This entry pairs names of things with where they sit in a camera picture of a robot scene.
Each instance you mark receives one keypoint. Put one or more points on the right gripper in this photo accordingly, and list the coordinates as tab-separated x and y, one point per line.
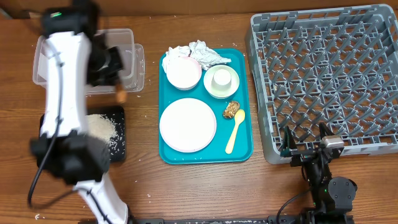
300	155

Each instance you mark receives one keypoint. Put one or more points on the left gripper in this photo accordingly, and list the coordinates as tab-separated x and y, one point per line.
107	79

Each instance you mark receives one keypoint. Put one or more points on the pile of white rice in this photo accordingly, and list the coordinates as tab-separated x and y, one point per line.
103	128

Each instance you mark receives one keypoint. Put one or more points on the large white plate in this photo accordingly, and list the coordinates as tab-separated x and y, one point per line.
187	125

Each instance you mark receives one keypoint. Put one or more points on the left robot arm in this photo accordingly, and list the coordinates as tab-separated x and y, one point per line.
79	57

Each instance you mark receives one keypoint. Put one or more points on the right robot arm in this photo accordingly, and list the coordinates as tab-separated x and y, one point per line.
332	196

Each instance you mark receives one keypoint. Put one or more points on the grey dishwasher rack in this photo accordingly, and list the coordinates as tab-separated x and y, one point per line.
336	66

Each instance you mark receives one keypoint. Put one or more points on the clear plastic bin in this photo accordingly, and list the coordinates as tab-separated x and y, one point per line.
132	54

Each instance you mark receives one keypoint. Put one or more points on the yellow plastic spoon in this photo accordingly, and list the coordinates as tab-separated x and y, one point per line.
238	119

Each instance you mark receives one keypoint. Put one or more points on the teal serving tray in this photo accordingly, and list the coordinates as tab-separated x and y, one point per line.
215	151

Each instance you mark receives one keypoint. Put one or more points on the pink white bowl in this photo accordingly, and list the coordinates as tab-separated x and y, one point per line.
184	73

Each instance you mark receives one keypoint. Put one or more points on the brown crumpled food wrapper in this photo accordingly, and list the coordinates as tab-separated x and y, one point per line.
231	109

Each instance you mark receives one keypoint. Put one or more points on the black tray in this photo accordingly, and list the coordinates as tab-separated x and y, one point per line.
118	146

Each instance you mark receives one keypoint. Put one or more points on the cream bowl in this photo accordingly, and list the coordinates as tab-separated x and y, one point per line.
207	81

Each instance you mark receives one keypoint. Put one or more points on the crumpled white paper napkin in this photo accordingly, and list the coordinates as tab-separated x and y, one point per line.
199	51

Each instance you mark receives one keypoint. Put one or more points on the cream cup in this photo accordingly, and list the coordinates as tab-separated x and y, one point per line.
221	80

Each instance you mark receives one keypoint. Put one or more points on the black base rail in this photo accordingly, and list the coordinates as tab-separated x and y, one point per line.
214	221

